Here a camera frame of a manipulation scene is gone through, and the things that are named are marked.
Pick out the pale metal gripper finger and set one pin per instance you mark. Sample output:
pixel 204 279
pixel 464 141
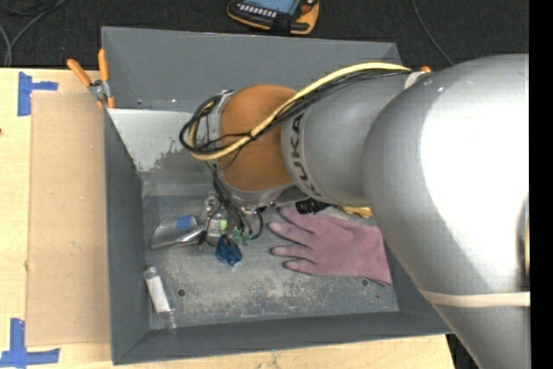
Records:
pixel 190 237
pixel 168 231

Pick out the dark blue small toy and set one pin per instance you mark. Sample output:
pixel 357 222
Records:
pixel 229 251

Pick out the clear plastic tube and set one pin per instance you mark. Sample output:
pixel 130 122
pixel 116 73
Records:
pixel 157 294

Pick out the grey metal bin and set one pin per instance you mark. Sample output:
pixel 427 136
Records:
pixel 259 285

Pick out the brown cardboard board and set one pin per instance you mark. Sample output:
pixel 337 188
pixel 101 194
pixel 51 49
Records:
pixel 65 207

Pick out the pink rubber glove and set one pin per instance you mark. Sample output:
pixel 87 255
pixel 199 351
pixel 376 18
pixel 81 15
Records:
pixel 337 246

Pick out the yellow toy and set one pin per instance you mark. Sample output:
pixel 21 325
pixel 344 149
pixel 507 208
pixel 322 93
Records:
pixel 358 211

